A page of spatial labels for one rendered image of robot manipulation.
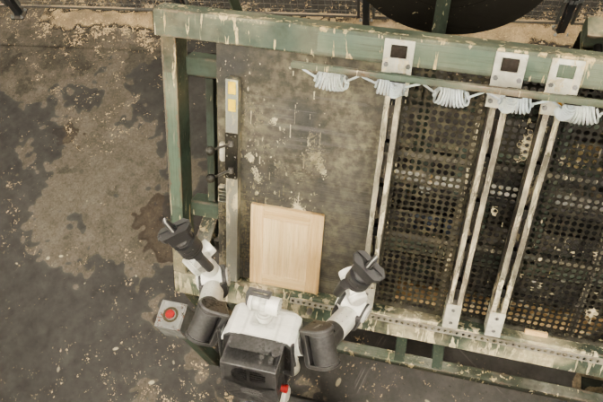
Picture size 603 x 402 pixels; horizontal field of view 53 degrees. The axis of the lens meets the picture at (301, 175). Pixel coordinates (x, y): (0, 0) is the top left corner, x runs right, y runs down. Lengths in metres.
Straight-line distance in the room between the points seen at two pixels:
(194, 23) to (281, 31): 0.32
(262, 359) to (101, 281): 2.01
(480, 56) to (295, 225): 1.02
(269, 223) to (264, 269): 0.24
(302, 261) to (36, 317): 1.98
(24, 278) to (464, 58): 3.07
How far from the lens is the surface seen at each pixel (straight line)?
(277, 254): 2.66
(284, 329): 2.22
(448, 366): 3.41
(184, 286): 2.90
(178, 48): 2.38
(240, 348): 2.18
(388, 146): 2.25
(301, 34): 2.13
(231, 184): 2.51
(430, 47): 2.08
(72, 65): 4.99
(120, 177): 4.28
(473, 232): 2.41
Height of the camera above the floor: 3.49
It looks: 61 degrees down
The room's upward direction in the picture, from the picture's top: 10 degrees counter-clockwise
